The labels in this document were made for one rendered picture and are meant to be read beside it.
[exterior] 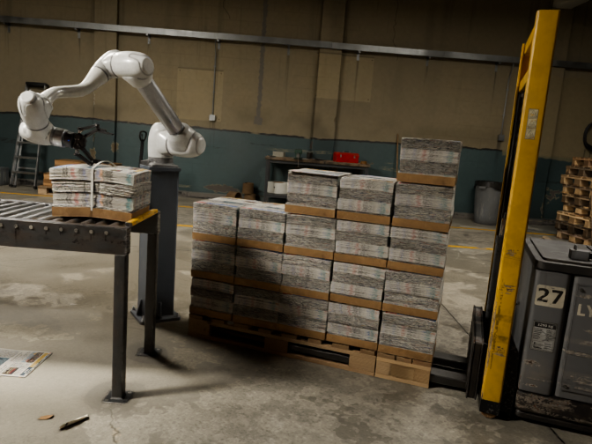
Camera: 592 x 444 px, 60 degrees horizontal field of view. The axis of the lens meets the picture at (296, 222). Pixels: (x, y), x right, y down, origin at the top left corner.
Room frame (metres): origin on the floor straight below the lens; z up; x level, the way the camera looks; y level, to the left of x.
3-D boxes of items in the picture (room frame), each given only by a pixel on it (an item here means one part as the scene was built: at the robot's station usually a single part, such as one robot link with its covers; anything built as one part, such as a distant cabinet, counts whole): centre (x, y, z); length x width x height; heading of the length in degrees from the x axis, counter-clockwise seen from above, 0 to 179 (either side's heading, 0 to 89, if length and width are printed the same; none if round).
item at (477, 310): (2.63, -1.02, 0.20); 0.62 x 0.05 x 0.30; 162
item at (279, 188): (9.08, -0.28, 0.55); 1.80 x 0.70 x 1.09; 91
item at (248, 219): (2.97, 0.00, 0.42); 1.17 x 0.39 x 0.83; 72
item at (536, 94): (2.29, -1.00, 0.97); 0.09 x 0.09 x 1.75; 72
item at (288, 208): (2.93, -0.12, 0.86); 0.38 x 0.29 x 0.04; 163
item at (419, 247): (2.74, -0.69, 0.65); 0.39 x 0.30 x 1.29; 162
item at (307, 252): (2.97, 0.00, 0.40); 1.16 x 0.38 x 0.51; 72
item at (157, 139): (3.26, 0.88, 1.17); 0.18 x 0.16 x 0.22; 65
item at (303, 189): (2.93, -0.13, 0.95); 0.38 x 0.29 x 0.23; 163
